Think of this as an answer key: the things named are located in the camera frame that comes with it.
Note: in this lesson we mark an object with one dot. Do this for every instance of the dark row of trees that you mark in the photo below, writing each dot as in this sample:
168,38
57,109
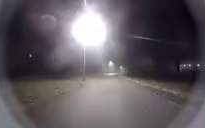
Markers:
150,56

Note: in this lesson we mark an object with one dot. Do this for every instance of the grass verge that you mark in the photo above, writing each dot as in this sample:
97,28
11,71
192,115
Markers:
40,91
160,86

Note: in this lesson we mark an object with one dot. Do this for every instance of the building with lit windows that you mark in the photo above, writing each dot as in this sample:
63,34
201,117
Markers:
191,66

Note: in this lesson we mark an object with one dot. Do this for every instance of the street lamp pole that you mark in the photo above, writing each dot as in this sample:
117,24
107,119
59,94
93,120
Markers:
84,63

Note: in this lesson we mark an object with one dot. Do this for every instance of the grey asphalt path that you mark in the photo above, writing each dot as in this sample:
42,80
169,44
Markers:
106,100

